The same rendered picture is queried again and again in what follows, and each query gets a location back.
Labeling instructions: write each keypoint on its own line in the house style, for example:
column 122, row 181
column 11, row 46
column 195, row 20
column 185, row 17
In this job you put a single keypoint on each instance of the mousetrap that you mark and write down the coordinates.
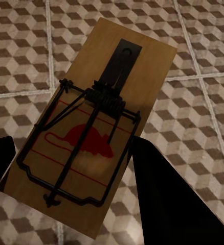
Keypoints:
column 74, row 159

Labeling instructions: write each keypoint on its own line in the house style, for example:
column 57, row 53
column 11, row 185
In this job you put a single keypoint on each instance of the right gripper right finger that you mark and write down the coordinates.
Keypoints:
column 171, row 212

